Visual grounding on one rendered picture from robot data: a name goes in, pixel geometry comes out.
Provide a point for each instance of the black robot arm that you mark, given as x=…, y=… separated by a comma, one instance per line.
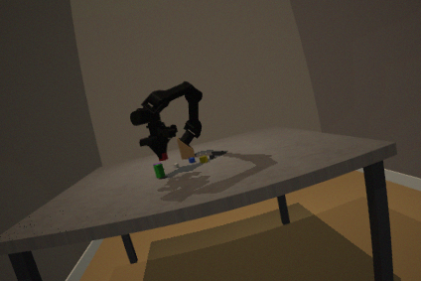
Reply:
x=160, y=99

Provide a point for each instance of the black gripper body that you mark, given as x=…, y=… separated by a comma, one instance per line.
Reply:
x=153, y=138

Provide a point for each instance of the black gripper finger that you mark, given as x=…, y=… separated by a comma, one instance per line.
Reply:
x=157, y=149
x=164, y=146

